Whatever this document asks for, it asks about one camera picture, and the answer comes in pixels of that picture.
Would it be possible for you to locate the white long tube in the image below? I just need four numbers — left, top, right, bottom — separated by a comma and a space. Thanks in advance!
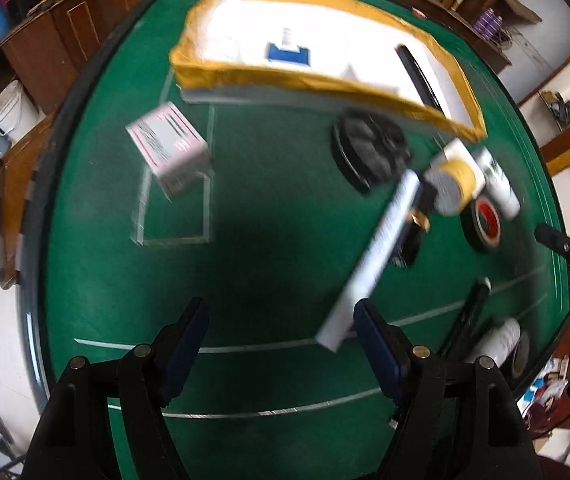
315, 169, 421, 352

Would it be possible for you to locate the blue white medicine box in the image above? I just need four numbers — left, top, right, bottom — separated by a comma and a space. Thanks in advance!
265, 44, 310, 66

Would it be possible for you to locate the gold-lined white tray box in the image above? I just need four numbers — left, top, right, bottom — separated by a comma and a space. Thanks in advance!
169, 0, 488, 143

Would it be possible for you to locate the white bottle green label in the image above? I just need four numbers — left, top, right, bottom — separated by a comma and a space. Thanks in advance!
472, 148, 520, 221

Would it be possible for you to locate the wooden cabinet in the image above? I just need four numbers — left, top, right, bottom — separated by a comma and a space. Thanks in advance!
0, 0, 177, 116

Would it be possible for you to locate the wooden chair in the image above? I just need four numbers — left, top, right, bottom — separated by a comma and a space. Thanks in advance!
0, 114, 55, 289

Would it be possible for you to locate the black electrical tape roll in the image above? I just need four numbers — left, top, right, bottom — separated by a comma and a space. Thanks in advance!
460, 195, 502, 254

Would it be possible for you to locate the white bottle near camera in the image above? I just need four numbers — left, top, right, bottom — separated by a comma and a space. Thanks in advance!
464, 318, 521, 366

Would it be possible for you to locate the black gold lipstick case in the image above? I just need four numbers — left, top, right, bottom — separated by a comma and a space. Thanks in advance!
389, 181, 437, 268

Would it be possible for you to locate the yellow masking tape roll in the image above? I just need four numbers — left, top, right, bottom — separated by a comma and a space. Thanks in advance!
424, 158, 486, 216

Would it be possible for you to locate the pink white medicine box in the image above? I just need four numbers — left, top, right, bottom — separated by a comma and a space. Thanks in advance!
126, 102, 210, 198

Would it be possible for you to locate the black plastic fan-shaped part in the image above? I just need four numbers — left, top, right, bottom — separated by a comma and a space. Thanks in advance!
331, 110, 411, 194

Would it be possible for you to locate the white plastic bucket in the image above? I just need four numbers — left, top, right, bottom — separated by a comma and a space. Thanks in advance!
0, 80, 40, 141

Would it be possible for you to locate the white square charger block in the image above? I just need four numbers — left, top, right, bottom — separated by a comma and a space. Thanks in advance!
430, 139, 481, 171

